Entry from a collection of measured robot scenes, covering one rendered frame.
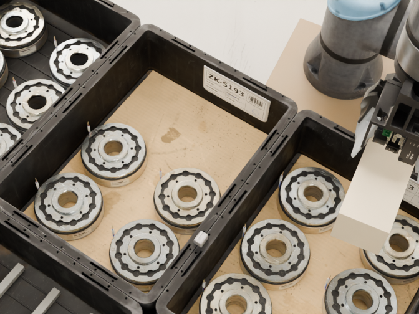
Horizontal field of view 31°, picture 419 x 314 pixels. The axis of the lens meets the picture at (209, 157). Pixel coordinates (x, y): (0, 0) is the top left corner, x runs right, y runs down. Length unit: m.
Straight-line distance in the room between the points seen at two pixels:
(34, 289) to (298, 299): 0.38
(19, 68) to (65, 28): 0.12
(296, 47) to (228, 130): 0.32
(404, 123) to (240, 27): 0.82
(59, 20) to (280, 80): 0.43
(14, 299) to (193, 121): 0.41
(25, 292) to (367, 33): 0.70
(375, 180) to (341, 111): 0.53
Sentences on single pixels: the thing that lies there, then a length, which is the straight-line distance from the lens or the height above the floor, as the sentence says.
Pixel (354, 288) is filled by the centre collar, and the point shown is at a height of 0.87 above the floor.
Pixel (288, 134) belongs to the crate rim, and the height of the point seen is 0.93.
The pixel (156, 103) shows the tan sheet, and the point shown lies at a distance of 1.29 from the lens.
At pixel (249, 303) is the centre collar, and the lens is 1.08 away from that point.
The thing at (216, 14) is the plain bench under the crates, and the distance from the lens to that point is 1.59.
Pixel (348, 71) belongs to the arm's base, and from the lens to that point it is 1.41.
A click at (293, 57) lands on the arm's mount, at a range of 1.49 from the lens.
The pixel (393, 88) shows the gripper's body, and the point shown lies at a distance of 0.84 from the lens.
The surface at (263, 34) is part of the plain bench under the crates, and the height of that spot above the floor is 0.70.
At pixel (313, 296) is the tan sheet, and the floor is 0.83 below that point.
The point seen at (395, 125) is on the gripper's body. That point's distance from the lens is 0.80.
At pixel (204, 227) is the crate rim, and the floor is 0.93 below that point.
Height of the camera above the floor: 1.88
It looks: 58 degrees down
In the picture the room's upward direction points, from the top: 3 degrees clockwise
